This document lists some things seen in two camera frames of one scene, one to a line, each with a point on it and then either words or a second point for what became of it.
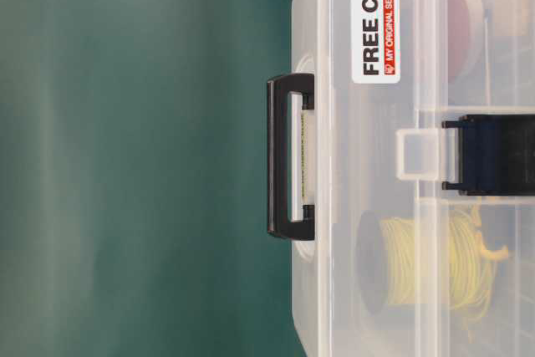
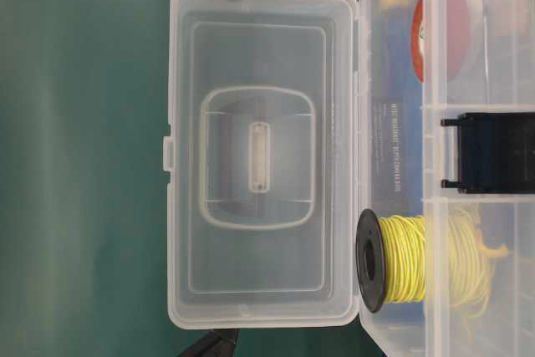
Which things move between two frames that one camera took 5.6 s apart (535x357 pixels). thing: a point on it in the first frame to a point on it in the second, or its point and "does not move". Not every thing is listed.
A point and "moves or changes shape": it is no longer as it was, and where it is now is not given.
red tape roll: (466, 32) does not move
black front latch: (496, 155) does not move
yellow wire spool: (440, 261) does not move
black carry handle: (279, 225) to (235, 158)
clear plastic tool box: (424, 155) moves or changes shape
